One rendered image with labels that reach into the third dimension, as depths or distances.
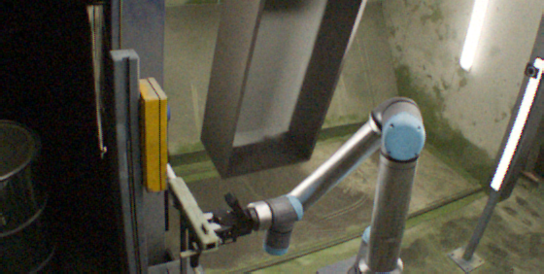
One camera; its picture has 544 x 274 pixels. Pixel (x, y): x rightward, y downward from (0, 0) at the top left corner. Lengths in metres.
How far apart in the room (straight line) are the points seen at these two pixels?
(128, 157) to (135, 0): 0.57
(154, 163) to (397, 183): 0.67
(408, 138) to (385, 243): 0.38
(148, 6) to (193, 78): 2.02
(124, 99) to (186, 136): 2.38
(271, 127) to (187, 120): 0.69
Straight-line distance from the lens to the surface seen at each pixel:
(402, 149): 1.27
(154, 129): 1.08
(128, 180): 1.18
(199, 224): 1.30
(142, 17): 1.53
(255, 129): 3.03
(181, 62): 3.50
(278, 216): 1.45
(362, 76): 4.28
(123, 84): 1.05
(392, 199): 1.38
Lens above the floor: 2.01
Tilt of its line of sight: 28 degrees down
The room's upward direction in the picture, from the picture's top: 7 degrees clockwise
